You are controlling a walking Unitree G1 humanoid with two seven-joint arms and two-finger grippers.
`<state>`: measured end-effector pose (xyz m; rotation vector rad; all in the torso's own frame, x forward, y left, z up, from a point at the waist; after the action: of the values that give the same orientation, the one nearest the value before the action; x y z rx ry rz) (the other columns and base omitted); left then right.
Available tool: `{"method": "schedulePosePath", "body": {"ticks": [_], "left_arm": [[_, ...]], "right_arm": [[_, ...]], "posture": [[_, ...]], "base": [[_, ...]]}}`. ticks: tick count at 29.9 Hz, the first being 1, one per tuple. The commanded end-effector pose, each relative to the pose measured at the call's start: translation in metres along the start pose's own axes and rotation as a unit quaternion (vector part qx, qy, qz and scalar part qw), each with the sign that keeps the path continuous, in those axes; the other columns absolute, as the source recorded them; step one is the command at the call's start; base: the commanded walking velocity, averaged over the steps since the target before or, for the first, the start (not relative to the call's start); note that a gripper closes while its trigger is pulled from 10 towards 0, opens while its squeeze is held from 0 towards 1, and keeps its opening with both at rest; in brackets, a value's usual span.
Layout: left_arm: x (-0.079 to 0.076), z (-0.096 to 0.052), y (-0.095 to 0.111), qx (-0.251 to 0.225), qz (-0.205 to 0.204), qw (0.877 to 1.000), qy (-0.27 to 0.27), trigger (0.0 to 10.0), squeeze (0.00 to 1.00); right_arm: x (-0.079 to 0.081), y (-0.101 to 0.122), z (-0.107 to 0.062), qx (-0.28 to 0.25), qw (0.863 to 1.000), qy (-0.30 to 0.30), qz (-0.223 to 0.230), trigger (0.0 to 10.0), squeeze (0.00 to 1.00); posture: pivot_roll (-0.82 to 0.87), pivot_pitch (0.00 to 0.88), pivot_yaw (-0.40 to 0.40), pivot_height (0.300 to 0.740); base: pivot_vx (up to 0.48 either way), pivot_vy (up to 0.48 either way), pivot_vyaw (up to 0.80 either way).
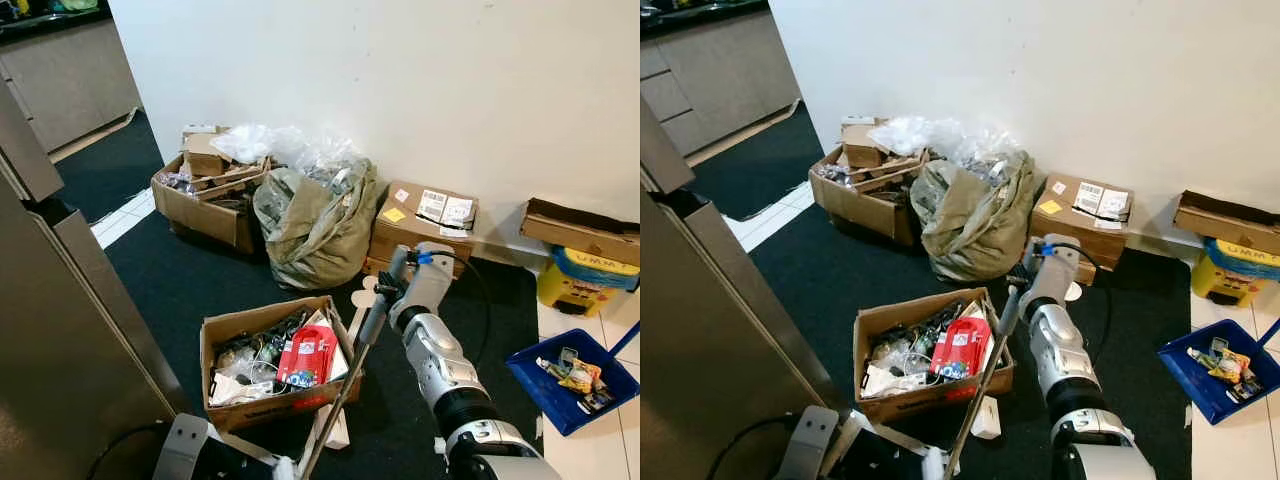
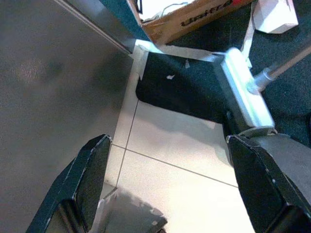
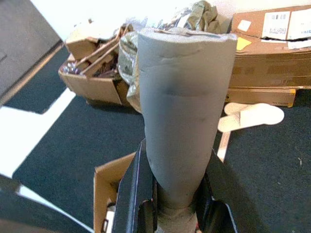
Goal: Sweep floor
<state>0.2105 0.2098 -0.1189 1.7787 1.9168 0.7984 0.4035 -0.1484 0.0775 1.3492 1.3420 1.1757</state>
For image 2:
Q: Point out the white paper scrap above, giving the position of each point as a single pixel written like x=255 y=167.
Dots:
x=170 y=77
x=187 y=63

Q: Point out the open cardboard box with clutter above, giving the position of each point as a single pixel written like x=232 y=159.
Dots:
x=165 y=31

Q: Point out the robot left leg grey cloth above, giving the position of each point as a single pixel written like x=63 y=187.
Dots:
x=291 y=155

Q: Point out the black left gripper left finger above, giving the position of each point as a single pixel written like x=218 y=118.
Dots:
x=77 y=189

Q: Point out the long beige tape strip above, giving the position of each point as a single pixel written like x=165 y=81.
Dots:
x=249 y=34

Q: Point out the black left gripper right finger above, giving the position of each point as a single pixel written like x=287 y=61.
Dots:
x=267 y=194

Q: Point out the dark grey foam puzzle mat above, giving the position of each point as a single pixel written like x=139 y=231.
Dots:
x=128 y=213

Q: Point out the short beige tape strip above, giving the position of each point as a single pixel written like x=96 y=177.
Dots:
x=179 y=52

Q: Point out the small white box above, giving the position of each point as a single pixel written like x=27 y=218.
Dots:
x=274 y=19

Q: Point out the large black carpet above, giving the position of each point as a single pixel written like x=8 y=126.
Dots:
x=189 y=92

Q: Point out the white broom grey bristles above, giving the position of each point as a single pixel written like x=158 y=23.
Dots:
x=243 y=92

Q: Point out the dark grey cabinet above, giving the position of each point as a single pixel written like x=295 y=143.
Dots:
x=48 y=72

